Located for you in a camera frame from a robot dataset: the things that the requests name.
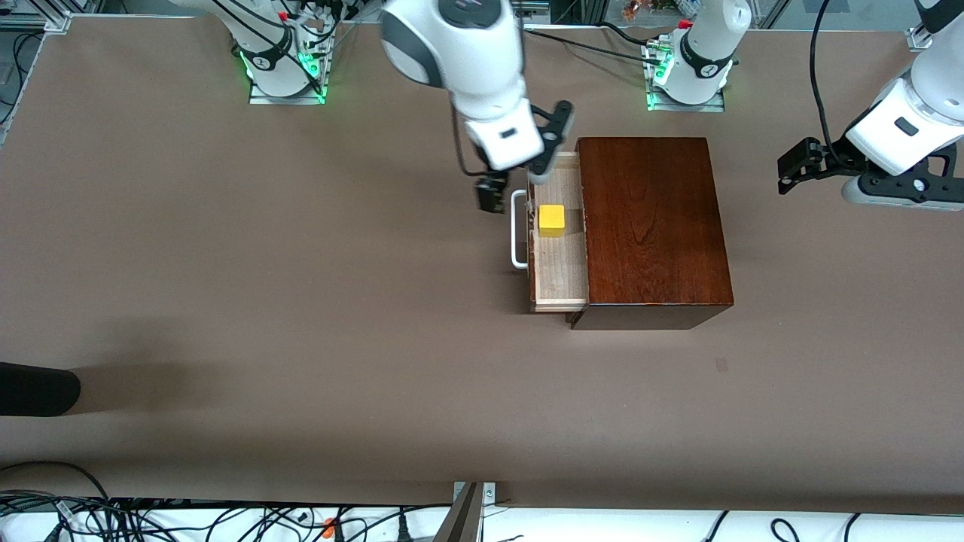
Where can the dark wooden drawer cabinet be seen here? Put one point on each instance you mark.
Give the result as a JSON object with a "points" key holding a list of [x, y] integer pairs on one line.
{"points": [[655, 226]]}

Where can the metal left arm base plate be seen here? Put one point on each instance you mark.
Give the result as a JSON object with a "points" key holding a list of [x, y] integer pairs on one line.
{"points": [[712, 105]]}

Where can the orange connector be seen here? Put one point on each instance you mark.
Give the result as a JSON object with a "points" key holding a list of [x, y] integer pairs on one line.
{"points": [[329, 527]]}

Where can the aluminium frame corner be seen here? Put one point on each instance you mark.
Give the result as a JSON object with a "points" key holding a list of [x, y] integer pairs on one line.
{"points": [[38, 19], [919, 38]]}

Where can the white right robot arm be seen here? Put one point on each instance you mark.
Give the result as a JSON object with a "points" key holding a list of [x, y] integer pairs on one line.
{"points": [[467, 60]]}

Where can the metal corner bracket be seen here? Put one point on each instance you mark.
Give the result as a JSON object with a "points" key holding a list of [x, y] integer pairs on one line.
{"points": [[489, 493]]}

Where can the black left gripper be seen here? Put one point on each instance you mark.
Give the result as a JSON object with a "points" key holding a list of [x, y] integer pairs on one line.
{"points": [[834, 156]]}

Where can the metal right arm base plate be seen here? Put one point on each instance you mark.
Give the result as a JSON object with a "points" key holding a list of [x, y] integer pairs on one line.
{"points": [[260, 99]]}

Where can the dark aluminium beam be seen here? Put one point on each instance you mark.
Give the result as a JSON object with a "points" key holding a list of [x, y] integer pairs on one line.
{"points": [[461, 523]]}

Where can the black cylinder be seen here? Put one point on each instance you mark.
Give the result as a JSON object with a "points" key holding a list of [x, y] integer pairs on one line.
{"points": [[38, 389]]}

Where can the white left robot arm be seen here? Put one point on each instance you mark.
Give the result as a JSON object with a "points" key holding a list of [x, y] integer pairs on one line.
{"points": [[934, 98]]}

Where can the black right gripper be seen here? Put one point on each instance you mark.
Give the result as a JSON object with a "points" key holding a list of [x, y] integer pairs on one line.
{"points": [[491, 193]]}

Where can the white power strip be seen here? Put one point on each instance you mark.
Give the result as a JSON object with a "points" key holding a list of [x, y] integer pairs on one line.
{"points": [[536, 12]]}

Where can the yellow block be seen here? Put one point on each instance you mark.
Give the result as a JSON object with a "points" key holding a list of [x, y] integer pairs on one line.
{"points": [[552, 220]]}

